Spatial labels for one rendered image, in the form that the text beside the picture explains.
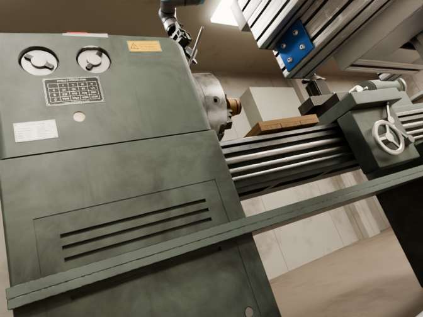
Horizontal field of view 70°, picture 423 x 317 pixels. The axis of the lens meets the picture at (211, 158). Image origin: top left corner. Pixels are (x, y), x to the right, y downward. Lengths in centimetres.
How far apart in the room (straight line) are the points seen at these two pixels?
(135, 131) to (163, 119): 10
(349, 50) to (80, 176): 73
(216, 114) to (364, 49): 60
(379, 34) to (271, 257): 367
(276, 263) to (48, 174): 367
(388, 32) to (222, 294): 72
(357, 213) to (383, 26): 469
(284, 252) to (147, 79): 365
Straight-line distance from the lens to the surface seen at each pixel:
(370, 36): 80
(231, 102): 136
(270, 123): 121
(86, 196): 83
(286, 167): 119
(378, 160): 136
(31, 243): 82
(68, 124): 92
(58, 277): 76
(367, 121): 143
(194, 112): 100
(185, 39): 155
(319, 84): 161
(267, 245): 422
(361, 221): 536
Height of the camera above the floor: 49
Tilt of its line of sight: 17 degrees up
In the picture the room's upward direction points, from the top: 19 degrees counter-clockwise
